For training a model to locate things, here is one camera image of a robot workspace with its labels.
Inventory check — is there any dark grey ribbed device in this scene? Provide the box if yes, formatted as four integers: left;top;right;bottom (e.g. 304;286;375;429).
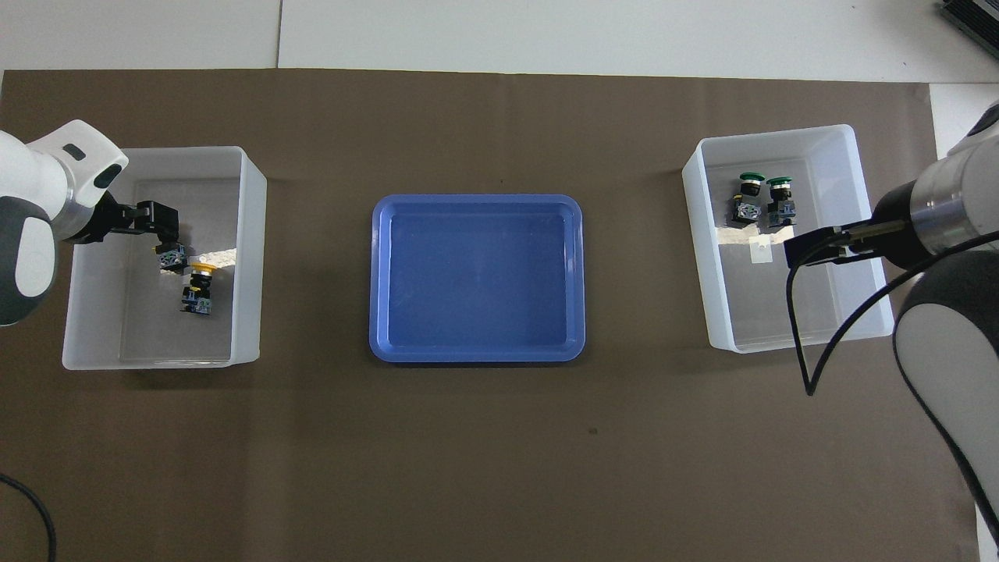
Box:
939;0;999;49

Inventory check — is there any green push button switch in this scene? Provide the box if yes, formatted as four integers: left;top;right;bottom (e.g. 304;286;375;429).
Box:
730;170;766;227
765;176;798;229

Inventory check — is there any brown paper table mat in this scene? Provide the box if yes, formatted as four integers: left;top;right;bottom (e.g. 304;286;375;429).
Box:
0;69;980;562

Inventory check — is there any translucent white plastic box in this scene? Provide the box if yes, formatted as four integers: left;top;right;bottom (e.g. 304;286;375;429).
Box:
62;146;268;372
681;123;896;354

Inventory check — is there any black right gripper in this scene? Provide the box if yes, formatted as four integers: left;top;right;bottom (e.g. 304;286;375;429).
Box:
784;180;934;271

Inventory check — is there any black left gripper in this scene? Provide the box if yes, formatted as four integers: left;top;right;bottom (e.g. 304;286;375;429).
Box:
76;190;183;246

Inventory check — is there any blue plastic tray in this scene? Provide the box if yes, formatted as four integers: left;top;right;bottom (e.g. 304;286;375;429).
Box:
368;194;586;364

